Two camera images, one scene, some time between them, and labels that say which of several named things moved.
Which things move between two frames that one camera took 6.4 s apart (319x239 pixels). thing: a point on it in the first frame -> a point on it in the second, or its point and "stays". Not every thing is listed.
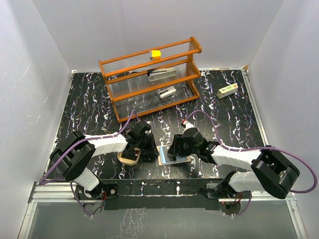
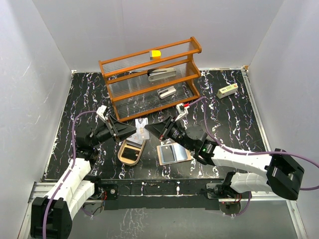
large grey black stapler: [154, 74] stays
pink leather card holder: [165, 159] stays
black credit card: [128, 154] stays
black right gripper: [176, 149] -> [162, 130]
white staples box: [229, 90] stays
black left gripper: [152, 149] -> [120, 130]
